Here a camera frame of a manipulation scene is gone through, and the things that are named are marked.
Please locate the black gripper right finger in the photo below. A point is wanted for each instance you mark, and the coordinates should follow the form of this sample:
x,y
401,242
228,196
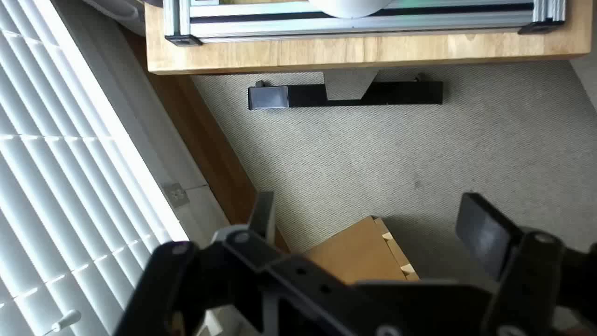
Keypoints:
x,y
491,233

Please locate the light wooden nightstand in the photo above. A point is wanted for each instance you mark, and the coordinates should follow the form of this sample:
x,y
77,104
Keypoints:
x,y
360,252

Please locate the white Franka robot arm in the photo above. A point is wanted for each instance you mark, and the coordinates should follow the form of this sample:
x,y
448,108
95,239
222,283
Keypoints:
x,y
349,5

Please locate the grey table leg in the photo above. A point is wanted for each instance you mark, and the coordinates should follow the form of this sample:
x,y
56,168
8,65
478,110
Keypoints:
x,y
347,84

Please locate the black table foot bar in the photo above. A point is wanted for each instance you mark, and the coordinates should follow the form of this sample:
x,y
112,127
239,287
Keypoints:
x,y
403,93

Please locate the white blind wand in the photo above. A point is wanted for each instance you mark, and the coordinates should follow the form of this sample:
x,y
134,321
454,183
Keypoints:
x,y
64,321

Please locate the aluminium profile frame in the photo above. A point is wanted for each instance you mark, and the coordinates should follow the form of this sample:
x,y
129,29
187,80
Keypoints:
x,y
360,24

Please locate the light wooden robot table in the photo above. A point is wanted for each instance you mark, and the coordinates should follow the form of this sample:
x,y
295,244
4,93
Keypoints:
x,y
373,52

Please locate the large white window blinds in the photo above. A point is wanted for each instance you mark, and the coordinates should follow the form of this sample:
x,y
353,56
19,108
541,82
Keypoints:
x,y
56,173

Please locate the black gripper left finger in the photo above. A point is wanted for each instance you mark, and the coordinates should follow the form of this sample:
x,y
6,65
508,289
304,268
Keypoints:
x,y
174,272

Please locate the brown wooden baseboard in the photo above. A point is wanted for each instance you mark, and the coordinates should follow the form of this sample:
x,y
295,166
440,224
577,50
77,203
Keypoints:
x,y
211,160

